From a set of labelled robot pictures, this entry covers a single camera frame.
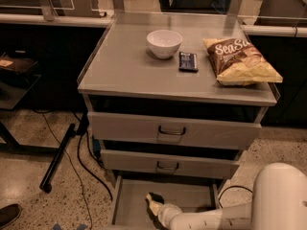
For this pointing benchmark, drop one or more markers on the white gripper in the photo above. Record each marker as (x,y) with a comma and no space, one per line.
(166,212)

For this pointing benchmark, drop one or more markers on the green and yellow sponge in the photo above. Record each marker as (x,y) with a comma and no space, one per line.
(152,197)

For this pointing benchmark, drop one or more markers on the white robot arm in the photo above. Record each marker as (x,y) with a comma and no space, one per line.
(279,202)

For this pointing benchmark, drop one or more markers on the bottom grey open drawer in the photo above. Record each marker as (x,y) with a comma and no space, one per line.
(130,210)

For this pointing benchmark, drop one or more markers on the middle grey drawer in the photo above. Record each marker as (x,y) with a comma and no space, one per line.
(168,164)

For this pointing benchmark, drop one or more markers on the grey metal drawer cabinet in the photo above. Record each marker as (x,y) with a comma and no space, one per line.
(125,77)

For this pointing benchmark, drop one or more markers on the top grey drawer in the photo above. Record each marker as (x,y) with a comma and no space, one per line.
(173,131)

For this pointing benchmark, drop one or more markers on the black stand leg with wheel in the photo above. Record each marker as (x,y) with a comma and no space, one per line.
(45,184)

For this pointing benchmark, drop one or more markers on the dark shoe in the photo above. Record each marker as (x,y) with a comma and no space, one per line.
(9,214)

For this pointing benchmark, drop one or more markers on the dark blue snack bar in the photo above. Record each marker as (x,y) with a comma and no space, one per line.
(188,62)

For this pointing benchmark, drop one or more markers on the white ceramic bowl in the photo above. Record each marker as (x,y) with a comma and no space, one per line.
(164,43)

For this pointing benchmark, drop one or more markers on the yellow brown chip bag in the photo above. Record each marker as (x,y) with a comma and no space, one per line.
(236,61)

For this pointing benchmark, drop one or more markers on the dark side table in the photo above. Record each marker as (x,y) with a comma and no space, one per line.
(17,78)

